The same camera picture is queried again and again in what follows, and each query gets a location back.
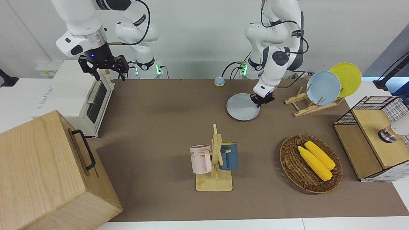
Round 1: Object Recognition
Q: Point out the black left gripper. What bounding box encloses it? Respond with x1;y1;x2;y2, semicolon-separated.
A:
250;92;275;109

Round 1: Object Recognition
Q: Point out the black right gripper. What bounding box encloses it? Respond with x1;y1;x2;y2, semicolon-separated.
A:
79;42;130;81

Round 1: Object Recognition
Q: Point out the gray plate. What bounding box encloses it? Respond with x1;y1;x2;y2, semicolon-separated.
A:
226;93;261;121

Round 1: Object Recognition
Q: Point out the wooden plate rack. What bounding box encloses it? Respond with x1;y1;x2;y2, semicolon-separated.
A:
284;87;345;117

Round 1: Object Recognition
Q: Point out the light blue plate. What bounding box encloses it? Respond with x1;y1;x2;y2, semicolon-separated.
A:
306;71;341;106

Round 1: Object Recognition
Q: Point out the yellow plate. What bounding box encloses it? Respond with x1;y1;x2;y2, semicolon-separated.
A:
329;63;362;98

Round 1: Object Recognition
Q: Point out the white toaster oven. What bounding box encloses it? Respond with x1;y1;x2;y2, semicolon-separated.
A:
31;60;115;138

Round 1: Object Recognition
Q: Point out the dark teal mug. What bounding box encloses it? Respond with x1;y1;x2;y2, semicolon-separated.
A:
219;142;238;171

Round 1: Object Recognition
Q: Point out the brown wicker basket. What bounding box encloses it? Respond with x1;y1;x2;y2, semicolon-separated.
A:
280;134;343;194

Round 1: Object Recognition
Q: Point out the yellow corn cob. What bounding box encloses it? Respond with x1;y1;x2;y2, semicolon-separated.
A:
298;146;333;181
304;141;336;170

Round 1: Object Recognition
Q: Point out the pink mug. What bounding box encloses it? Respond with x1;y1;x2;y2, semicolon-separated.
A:
189;145;213;174

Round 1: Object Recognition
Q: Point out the brown table mat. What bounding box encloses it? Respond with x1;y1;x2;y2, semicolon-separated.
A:
88;79;409;222

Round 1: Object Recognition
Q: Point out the wooden mug tree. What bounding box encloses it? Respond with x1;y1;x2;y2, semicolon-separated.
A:
196;124;233;191

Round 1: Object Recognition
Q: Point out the black stand clamp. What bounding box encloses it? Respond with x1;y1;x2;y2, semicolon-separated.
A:
0;68;19;87

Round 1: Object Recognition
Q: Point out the wooden shelf box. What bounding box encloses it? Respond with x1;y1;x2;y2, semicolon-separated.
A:
334;109;409;180

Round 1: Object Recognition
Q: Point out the wooden drawer cabinet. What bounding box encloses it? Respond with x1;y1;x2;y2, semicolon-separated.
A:
0;110;123;230

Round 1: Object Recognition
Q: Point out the black base cable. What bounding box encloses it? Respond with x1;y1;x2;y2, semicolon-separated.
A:
220;61;250;80

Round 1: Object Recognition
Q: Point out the white wall socket strip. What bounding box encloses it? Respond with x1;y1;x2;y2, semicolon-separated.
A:
35;61;63;77

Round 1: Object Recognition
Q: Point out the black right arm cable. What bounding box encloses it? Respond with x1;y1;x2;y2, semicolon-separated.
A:
107;0;151;46

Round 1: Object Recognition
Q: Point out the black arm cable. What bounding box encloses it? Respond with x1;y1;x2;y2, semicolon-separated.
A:
260;0;309;89
107;0;151;46

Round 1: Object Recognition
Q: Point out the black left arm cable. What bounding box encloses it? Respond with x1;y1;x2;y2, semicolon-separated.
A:
260;0;309;89

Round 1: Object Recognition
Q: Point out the black cabinet handle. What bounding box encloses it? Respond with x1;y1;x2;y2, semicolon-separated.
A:
71;129;96;171

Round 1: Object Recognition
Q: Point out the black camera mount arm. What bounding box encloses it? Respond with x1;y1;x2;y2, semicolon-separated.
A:
372;52;409;90

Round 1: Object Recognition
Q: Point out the black wire grid basket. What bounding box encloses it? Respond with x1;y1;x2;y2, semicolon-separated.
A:
334;96;409;182

